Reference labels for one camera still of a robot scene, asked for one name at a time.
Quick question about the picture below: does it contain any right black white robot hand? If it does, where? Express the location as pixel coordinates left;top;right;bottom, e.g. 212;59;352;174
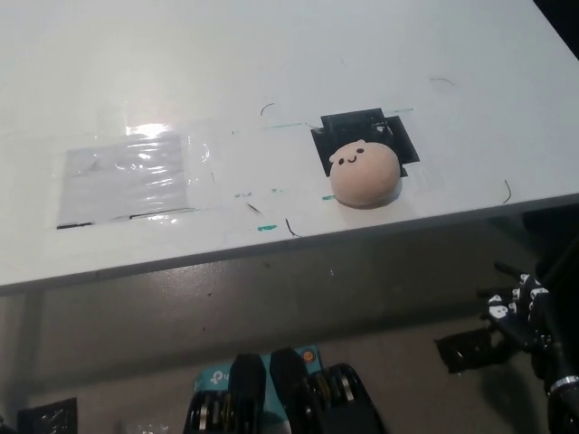
478;260;554;354

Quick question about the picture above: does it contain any pink dumpling toy with face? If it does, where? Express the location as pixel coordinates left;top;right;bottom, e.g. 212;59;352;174
327;139;403;209

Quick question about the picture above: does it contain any black floor tape square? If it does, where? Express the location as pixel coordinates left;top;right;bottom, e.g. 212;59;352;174
16;397;78;434
433;328;515;374

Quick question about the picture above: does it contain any black tape mask patch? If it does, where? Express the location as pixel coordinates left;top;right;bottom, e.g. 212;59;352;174
310;107;421;178

